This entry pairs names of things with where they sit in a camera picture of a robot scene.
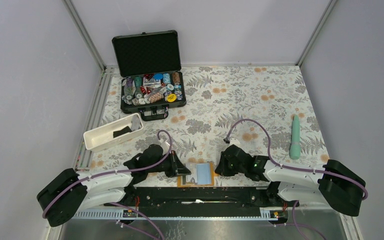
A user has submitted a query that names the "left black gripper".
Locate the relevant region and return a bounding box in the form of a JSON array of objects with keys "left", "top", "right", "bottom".
[{"left": 147, "top": 150, "right": 191, "bottom": 178}]

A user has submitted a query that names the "light blue card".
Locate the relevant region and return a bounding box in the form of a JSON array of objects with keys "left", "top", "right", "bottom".
[{"left": 196, "top": 163, "right": 212, "bottom": 185}]

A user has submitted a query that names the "orange leather card holder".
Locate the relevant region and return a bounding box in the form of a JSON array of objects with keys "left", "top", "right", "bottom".
[{"left": 177, "top": 162, "right": 215, "bottom": 188}]

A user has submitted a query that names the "white rectangular plastic tray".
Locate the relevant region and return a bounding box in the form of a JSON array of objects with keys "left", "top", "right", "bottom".
[{"left": 83, "top": 113, "right": 144, "bottom": 153}]

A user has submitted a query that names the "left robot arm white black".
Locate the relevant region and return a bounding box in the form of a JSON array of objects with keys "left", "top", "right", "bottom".
[{"left": 36, "top": 144, "right": 191, "bottom": 227}]

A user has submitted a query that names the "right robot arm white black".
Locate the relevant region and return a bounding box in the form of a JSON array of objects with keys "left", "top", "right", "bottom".
[{"left": 215, "top": 144, "right": 366, "bottom": 217}]

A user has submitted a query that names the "floral patterned table mat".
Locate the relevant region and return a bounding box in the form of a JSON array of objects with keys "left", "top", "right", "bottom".
[{"left": 89, "top": 66, "right": 330, "bottom": 172}]

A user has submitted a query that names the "small black item in tray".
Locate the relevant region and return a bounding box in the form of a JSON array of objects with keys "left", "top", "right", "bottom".
[{"left": 112, "top": 126, "right": 132, "bottom": 139}]

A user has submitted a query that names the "mint green wand massager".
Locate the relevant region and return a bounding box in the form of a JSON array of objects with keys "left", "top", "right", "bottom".
[{"left": 289, "top": 115, "right": 301, "bottom": 160}]

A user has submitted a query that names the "yellow round chip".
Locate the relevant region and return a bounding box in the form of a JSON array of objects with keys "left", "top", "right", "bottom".
[{"left": 165, "top": 93, "right": 177, "bottom": 103}]

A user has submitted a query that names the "black poker chip case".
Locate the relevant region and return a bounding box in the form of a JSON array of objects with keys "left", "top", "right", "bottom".
[{"left": 111, "top": 30, "right": 187, "bottom": 121}]

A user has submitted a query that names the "blue round chip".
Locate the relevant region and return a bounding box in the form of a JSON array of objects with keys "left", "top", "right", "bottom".
[{"left": 153, "top": 73, "right": 164, "bottom": 81}]

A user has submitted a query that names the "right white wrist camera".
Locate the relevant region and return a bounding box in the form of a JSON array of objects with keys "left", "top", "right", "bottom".
[{"left": 223, "top": 137, "right": 241, "bottom": 147}]

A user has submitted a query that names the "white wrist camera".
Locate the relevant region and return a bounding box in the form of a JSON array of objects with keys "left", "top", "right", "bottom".
[
  {"left": 223, "top": 137, "right": 241, "bottom": 147},
  {"left": 159, "top": 139, "right": 172, "bottom": 155}
]

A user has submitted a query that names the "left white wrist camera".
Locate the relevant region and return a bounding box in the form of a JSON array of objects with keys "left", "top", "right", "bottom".
[{"left": 159, "top": 139, "right": 172, "bottom": 155}]

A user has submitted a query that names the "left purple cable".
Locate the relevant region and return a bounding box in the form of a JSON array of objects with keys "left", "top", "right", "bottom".
[{"left": 41, "top": 129, "right": 174, "bottom": 220}]

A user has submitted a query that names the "purple cable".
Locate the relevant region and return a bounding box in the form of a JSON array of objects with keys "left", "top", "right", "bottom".
[
  {"left": 41, "top": 129, "right": 174, "bottom": 220},
  {"left": 223, "top": 118, "right": 369, "bottom": 201}
]

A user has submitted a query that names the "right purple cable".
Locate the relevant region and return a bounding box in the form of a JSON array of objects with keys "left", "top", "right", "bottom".
[{"left": 223, "top": 118, "right": 369, "bottom": 201}]

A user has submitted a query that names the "grey slotted cable duct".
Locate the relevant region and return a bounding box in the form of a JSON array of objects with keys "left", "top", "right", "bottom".
[{"left": 72, "top": 207, "right": 278, "bottom": 221}]

